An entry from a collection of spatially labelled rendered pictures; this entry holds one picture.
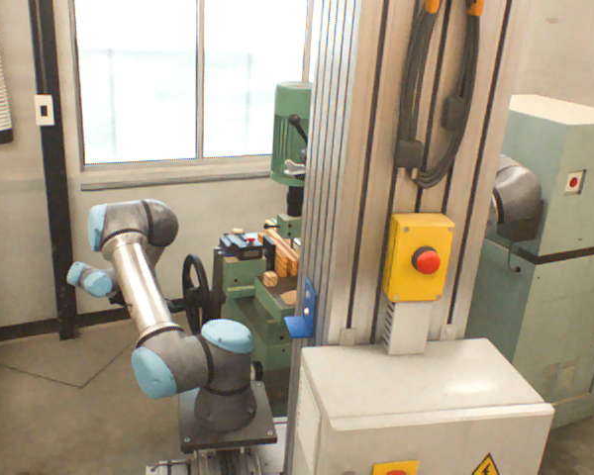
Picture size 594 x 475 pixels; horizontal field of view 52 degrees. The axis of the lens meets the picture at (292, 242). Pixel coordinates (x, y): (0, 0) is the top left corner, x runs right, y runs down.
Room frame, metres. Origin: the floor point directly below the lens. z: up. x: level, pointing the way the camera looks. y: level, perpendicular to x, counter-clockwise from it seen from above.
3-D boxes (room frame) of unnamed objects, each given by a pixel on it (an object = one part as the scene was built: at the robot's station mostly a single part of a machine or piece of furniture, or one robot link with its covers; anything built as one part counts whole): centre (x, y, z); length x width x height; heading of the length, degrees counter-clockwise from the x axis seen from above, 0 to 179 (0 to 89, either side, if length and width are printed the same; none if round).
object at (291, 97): (1.96, 0.00, 1.35); 0.18 x 0.18 x 0.31
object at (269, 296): (1.90, 0.09, 0.87); 0.61 x 0.30 x 0.06; 25
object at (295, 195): (1.96, 0.00, 1.13); 0.06 x 0.06 x 0.12
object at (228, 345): (1.22, 0.14, 0.98); 0.13 x 0.12 x 0.14; 123
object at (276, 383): (1.66, 0.02, 0.58); 0.12 x 0.08 x 0.08; 115
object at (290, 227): (1.96, -0.02, 1.03); 0.14 x 0.07 x 0.09; 115
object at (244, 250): (1.86, 0.17, 0.99); 0.13 x 0.11 x 0.06; 25
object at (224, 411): (1.22, 0.13, 0.87); 0.15 x 0.15 x 0.10
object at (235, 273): (1.86, 0.17, 0.92); 0.15 x 0.13 x 0.09; 25
